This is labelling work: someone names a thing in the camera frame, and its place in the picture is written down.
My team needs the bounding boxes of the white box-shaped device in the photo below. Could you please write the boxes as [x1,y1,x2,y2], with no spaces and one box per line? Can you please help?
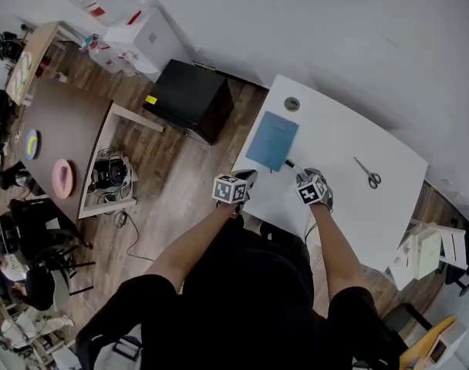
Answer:
[427,324,469,365]

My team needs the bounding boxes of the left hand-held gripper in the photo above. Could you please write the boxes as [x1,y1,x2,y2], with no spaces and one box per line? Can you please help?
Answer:
[211,168,258,206]

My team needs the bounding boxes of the person's right forearm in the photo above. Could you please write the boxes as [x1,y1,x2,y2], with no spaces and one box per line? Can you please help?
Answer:
[308,204,369,319]

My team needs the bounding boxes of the bundle of cables and devices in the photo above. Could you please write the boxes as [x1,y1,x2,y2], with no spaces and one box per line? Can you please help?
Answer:
[86,147,138,206]

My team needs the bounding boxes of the black floor cable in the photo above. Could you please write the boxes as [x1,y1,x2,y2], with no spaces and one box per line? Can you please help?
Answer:
[114,210,157,264]

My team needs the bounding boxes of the blue yellow plate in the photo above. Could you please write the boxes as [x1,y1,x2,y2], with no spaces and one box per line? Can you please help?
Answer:
[25,129,42,160]

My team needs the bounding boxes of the black marker pen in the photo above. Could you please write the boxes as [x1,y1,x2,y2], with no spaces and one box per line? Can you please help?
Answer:
[284,159,308,179]

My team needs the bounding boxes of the pink plate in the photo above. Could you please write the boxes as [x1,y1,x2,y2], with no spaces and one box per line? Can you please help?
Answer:
[51,159,76,200]

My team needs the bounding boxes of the light wooden table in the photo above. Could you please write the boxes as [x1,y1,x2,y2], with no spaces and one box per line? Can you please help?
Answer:
[5,21,85,107]

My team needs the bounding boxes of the white wooden chair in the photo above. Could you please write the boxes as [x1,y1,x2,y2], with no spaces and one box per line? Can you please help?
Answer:
[388,221,469,291]

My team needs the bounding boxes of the black-handled scissors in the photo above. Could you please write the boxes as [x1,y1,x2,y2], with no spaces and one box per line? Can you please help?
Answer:
[353,156,383,190]

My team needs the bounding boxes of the white water dispenser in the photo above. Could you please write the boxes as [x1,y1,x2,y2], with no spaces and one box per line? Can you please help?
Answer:
[103,6,193,79]

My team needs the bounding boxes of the person's left forearm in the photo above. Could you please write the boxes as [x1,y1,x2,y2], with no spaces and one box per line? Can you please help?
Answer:
[143,202,245,296]

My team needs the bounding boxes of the orange round table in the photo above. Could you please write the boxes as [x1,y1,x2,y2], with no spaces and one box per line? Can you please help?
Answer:
[398,314,457,370]

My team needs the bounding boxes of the clear empty water jugs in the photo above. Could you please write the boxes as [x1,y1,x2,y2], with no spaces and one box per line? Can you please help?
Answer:
[79,33,143,77]

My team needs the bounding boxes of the white foam packaging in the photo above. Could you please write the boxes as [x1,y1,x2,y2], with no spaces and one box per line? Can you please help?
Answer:
[388,237,423,291]

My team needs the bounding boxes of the grey bag with black buckle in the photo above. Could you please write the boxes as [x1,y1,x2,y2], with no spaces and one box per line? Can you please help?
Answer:
[91,333,143,370]

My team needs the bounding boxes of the person's black clothing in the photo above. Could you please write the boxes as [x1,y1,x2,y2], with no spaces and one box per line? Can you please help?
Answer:
[75,221,409,370]

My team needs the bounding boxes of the blue notebook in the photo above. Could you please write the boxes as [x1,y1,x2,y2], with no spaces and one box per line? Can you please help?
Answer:
[245,110,300,173]

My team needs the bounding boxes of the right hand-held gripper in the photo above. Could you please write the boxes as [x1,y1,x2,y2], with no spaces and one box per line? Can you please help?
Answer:
[295,167,335,210]

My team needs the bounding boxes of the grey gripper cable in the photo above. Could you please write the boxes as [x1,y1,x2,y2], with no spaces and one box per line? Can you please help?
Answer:
[303,221,324,273]

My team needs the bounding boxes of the pale green box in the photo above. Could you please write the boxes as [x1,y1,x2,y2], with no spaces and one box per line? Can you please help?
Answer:
[415,231,442,281]

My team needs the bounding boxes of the white rectangular table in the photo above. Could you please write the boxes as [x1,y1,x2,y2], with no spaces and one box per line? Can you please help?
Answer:
[231,74,429,273]

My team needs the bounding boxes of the black cabinet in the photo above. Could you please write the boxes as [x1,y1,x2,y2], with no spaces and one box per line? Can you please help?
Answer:
[142,59,235,146]

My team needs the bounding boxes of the brown table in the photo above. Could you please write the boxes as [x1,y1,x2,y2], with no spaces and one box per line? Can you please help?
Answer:
[18,77,165,246]

